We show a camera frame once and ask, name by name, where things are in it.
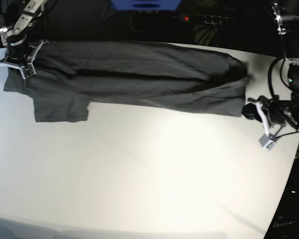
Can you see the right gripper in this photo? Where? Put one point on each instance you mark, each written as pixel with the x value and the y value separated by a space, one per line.
pixel 19 54

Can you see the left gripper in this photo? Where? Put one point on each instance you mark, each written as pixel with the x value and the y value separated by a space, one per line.
pixel 279 112

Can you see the grey T-shirt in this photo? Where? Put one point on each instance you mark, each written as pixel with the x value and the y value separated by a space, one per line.
pixel 71 75

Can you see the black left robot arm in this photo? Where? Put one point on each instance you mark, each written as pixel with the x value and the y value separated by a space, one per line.
pixel 286 13

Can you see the black power strip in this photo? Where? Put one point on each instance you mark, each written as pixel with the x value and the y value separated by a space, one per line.
pixel 206 19

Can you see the blue plastic box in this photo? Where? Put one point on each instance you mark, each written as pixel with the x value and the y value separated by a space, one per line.
pixel 146 4

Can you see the black OpenArm labelled box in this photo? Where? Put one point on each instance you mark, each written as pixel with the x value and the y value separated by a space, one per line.
pixel 285 223

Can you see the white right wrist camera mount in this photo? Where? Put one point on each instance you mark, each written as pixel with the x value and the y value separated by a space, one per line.
pixel 24 64

